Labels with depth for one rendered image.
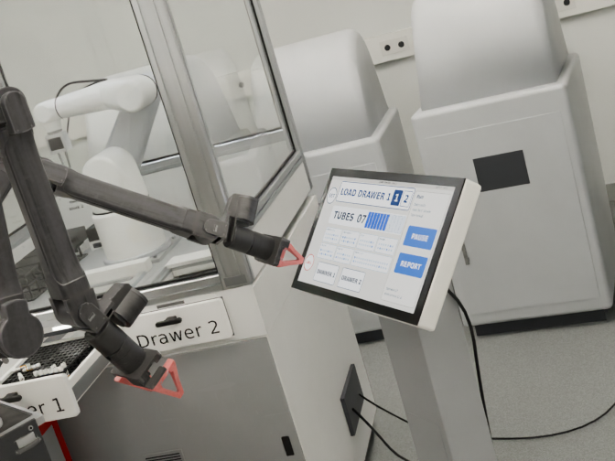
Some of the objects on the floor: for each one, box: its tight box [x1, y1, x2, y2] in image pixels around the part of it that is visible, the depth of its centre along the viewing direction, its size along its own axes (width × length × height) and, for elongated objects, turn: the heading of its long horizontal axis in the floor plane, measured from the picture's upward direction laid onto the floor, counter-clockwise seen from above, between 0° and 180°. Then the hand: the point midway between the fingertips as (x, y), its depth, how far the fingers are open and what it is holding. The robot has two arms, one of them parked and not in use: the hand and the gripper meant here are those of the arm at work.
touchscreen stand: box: [378, 281, 497, 461], centre depth 229 cm, size 50×45×102 cm
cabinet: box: [57, 287, 376, 461], centre depth 322 cm, size 95×103×80 cm
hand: (299, 260), depth 230 cm, fingers closed
